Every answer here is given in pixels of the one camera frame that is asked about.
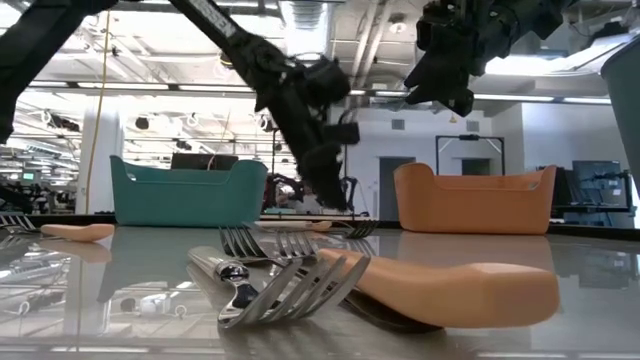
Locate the silver ventilation duct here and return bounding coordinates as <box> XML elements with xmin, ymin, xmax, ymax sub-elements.
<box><xmin>278</xmin><ymin>0</ymin><xmax>337</xmax><ymax>62</ymax></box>

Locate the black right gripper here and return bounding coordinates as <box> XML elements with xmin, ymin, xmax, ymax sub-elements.
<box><xmin>403</xmin><ymin>0</ymin><xmax>507</xmax><ymax>118</ymax></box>

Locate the dark blue-grey plastic bin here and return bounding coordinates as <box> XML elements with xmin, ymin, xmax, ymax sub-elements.
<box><xmin>599</xmin><ymin>35</ymin><xmax>640</xmax><ymax>201</ymax></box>

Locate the white pillar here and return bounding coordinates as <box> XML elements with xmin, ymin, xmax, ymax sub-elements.
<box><xmin>74</xmin><ymin>97</ymin><xmax>125</xmax><ymax>216</ymax></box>

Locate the person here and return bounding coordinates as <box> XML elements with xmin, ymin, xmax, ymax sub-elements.
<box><xmin>273</xmin><ymin>187</ymin><xmax>321</xmax><ymax>216</ymax></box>

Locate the teal plastic bin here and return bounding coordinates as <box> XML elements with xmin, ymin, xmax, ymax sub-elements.
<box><xmin>109</xmin><ymin>154</ymin><xmax>270</xmax><ymax>229</ymax></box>

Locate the orange plastic bin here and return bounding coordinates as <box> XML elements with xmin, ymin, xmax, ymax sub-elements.
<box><xmin>393</xmin><ymin>162</ymin><xmax>558</xmax><ymax>236</ymax></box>

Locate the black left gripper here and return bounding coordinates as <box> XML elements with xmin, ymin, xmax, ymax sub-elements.
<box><xmin>254</xmin><ymin>55</ymin><xmax>352</xmax><ymax>212</ymax></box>

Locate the black metal frame stand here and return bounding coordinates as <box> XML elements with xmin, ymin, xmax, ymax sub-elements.
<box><xmin>434</xmin><ymin>133</ymin><xmax>506</xmax><ymax>177</ymax></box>
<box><xmin>271</xmin><ymin>127</ymin><xmax>282</xmax><ymax>174</ymax></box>

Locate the orange-handled fork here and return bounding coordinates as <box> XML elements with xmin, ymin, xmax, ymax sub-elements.
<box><xmin>0</xmin><ymin>213</ymin><xmax>116</xmax><ymax>245</ymax></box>
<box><xmin>274</xmin><ymin>230</ymin><xmax>561</xmax><ymax>330</ymax></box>

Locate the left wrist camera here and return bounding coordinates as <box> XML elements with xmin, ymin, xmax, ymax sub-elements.
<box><xmin>322</xmin><ymin>122</ymin><xmax>361</xmax><ymax>147</ymax></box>

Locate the yellow cable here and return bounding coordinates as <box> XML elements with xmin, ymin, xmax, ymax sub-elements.
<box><xmin>83</xmin><ymin>9</ymin><xmax>112</xmax><ymax>216</ymax></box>

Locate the white-handled fork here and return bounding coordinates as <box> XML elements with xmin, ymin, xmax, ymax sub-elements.
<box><xmin>257</xmin><ymin>219</ymin><xmax>335</xmax><ymax>233</ymax></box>
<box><xmin>186</xmin><ymin>244</ymin><xmax>373</xmax><ymax>331</ymax></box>

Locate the black aluminium table frame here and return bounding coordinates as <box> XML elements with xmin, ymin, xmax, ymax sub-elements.
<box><xmin>0</xmin><ymin>212</ymin><xmax>640</xmax><ymax>242</ymax></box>

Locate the dark computer monitor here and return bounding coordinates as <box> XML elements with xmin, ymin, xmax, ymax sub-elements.
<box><xmin>571</xmin><ymin>159</ymin><xmax>632</xmax><ymax>207</ymax></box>

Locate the grey door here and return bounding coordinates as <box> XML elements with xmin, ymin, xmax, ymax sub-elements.
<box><xmin>378</xmin><ymin>156</ymin><xmax>417</xmax><ymax>222</ymax></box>

